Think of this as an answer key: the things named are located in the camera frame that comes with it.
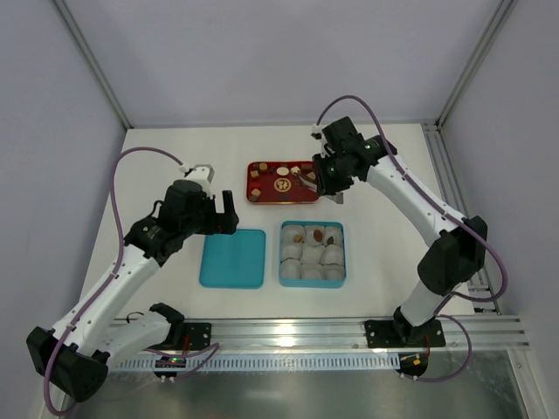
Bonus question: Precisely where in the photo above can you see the metal serving tongs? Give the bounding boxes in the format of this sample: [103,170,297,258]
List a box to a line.
[294,172,344,204]

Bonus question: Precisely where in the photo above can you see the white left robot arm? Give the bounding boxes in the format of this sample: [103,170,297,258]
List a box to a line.
[26,179,238,402]

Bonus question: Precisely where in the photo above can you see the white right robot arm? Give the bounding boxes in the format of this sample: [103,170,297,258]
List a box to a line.
[312,117,487,347]

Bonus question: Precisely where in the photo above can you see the red rectangular tray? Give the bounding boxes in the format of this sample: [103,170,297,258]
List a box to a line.
[245,161,319,204]

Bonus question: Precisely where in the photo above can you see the teal box lid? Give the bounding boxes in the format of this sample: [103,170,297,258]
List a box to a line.
[199,229,266,289]

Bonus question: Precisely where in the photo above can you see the white paper cup liner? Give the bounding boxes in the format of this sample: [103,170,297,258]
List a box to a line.
[282,224,306,244]

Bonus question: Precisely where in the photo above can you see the brown edged paper liner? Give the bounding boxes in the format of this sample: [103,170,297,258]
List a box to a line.
[320,244,345,266]

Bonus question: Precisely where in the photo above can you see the teal square box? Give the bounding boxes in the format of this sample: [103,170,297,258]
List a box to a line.
[278,220,348,289]

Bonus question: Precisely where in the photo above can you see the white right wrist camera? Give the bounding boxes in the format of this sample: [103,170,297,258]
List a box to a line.
[311,125,323,141]

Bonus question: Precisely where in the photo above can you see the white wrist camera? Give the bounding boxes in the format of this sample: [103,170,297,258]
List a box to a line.
[311,125,323,141]
[178,164,215,196]

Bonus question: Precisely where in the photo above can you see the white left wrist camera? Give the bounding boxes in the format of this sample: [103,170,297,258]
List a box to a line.
[178,164,215,196]

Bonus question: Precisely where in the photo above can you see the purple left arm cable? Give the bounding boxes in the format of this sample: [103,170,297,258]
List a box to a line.
[43,147,220,416]

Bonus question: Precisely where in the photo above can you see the aluminium frame post left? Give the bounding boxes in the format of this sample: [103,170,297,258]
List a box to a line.
[50,0,133,131]

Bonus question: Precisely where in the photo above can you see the aluminium frame post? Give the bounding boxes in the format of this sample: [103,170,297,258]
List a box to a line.
[50,0,133,131]
[435,0,518,131]

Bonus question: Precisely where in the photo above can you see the aluminium frame post right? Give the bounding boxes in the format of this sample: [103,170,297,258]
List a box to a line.
[435,0,518,131]

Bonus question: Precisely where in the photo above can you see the aluminium mounting rail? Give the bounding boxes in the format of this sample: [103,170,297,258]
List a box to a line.
[206,314,529,351]

